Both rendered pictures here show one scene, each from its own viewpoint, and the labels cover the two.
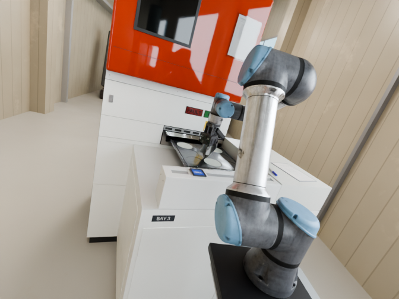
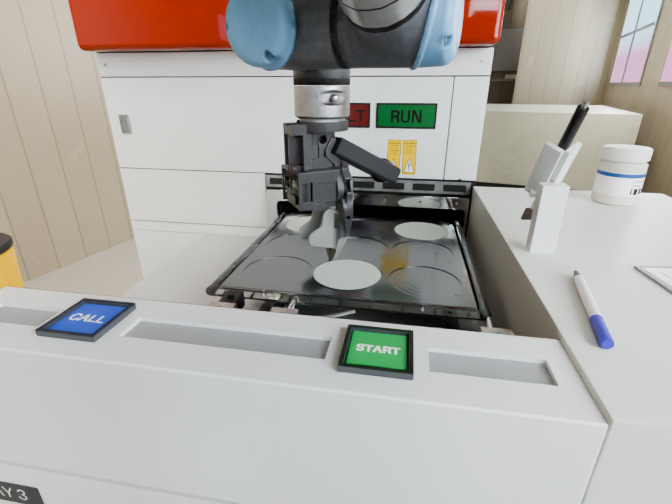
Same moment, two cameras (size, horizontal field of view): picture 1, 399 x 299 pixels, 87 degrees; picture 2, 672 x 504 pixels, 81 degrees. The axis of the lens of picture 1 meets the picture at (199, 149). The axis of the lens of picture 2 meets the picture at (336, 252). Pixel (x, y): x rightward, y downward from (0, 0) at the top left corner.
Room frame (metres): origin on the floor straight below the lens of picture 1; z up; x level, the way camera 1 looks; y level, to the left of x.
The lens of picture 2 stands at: (0.65, -0.38, 1.16)
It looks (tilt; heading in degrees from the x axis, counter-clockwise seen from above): 23 degrees down; 35
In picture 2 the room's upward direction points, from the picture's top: straight up
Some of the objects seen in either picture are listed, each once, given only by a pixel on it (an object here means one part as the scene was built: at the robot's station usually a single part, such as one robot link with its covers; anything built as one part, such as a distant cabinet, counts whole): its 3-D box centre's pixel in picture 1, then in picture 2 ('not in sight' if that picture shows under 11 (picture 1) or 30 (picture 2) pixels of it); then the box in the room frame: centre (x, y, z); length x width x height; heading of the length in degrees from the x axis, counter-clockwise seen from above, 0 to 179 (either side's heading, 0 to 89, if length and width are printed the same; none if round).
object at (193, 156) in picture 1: (206, 155); (357, 249); (1.18, -0.05, 0.90); 0.34 x 0.34 x 0.01; 25
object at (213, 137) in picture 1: (210, 133); (318, 165); (1.09, -0.03, 1.05); 0.09 x 0.08 x 0.12; 151
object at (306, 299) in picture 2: (218, 169); (340, 302); (1.02, -0.12, 0.90); 0.38 x 0.01 x 0.01; 115
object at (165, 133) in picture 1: (193, 142); (362, 213); (1.36, 0.05, 0.89); 0.44 x 0.02 x 0.10; 115
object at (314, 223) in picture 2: (203, 150); (317, 231); (1.10, -0.02, 0.95); 0.06 x 0.03 x 0.09; 151
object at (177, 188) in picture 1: (221, 189); (237, 401); (0.82, -0.14, 0.89); 0.55 x 0.09 x 0.14; 115
